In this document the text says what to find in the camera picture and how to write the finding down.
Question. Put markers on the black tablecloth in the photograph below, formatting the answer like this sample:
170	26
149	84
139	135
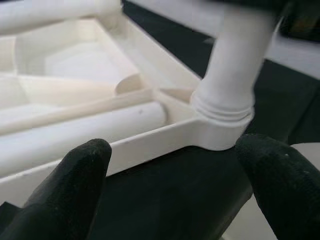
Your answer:
175	200

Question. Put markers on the white plastic children table top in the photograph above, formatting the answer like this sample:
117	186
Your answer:
162	135

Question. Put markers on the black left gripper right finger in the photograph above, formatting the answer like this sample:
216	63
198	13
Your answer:
287	195

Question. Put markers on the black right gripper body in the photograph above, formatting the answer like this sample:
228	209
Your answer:
305	20

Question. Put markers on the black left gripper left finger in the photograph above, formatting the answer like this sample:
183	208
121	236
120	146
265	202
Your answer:
62	200

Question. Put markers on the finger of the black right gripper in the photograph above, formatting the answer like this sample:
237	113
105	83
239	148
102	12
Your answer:
250	1

